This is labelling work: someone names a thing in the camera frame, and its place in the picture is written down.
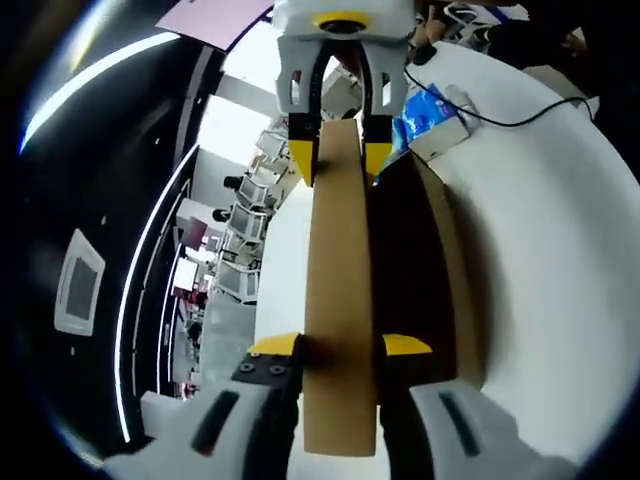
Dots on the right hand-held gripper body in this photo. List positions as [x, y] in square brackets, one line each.
[295, 20]

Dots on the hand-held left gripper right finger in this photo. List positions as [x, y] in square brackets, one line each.
[500, 440]

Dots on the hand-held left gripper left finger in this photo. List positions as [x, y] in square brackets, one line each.
[170, 430]

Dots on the blue tissue pack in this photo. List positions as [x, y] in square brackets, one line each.
[425, 112]

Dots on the white barcode carton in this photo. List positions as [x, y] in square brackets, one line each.
[440, 140]

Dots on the brown cardboard shoe box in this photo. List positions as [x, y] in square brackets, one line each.
[340, 300]

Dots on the black hub device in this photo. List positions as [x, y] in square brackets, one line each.
[425, 56]

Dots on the frosted partition panel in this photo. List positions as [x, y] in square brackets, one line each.
[230, 340]

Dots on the curved ceiling light strip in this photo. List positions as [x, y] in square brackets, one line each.
[120, 51]

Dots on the ceiling air conditioner vent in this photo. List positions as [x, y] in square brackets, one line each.
[80, 282]

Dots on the person's black shirt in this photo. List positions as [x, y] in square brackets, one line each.
[575, 40]

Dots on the row of white office chairs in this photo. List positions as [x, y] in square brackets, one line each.
[245, 240]

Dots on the red monitor screen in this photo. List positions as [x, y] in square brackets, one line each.
[192, 230]

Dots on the pink wall screen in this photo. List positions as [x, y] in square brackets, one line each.
[215, 20]

